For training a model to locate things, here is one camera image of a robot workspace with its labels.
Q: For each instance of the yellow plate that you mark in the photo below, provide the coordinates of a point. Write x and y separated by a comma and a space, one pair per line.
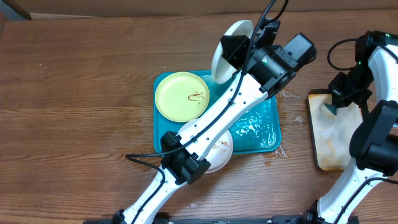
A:
182, 97

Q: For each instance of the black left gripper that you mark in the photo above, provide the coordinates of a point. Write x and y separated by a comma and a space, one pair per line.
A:
242, 46

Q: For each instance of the white plate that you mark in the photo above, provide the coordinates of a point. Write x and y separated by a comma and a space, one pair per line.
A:
220, 153
221, 70

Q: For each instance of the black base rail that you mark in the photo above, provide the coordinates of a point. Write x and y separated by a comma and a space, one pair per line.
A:
278, 219

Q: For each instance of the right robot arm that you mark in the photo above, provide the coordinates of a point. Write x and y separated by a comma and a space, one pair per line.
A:
373, 148

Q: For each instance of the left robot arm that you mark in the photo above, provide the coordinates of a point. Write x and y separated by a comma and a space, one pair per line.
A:
258, 69

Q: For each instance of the white plate bottom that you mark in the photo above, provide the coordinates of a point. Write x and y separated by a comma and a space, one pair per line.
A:
220, 153

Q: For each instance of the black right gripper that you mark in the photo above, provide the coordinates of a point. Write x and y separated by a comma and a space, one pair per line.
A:
341, 98

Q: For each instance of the green yellow sponge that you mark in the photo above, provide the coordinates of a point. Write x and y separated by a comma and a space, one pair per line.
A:
333, 109

